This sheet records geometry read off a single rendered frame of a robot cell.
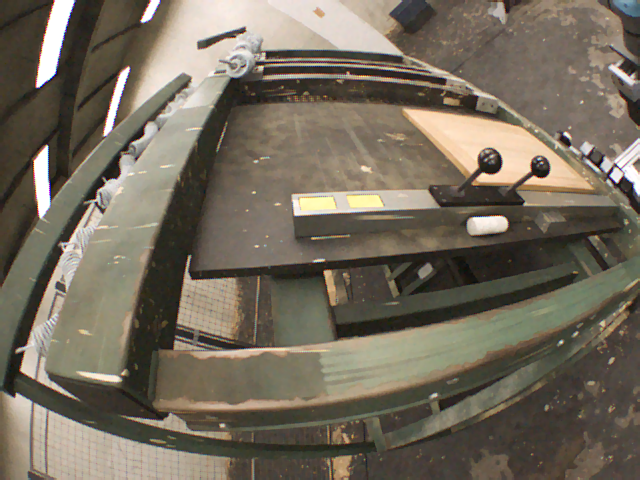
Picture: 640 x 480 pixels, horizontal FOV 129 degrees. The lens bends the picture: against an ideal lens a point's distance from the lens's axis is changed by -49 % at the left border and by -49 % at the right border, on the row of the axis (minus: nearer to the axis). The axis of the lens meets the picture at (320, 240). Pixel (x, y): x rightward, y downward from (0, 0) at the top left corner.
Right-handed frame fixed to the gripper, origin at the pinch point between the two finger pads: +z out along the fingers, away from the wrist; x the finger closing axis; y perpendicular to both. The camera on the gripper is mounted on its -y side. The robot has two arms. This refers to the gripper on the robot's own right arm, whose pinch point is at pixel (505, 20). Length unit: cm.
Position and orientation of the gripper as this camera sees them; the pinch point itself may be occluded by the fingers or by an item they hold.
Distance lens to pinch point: 112.1
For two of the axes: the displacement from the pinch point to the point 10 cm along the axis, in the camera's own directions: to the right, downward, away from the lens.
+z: 4.1, 5.5, 7.3
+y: -9.1, 2.8, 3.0
